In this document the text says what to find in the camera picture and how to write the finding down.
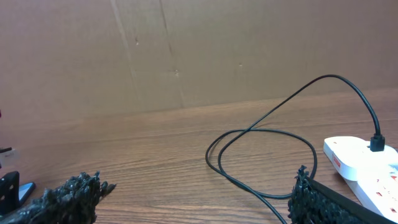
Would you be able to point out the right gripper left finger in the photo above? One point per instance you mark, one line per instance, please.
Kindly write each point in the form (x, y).
(74, 202)

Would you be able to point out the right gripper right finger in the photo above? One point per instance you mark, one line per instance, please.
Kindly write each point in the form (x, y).
(313, 203)

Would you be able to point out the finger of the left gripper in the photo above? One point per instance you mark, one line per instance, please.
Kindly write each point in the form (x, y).
(9, 192)

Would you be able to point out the Galaxy S24+ smartphone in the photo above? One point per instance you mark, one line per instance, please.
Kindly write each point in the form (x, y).
(25, 191)

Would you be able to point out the white power strip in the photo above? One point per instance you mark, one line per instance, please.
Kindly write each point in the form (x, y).
(379, 195)

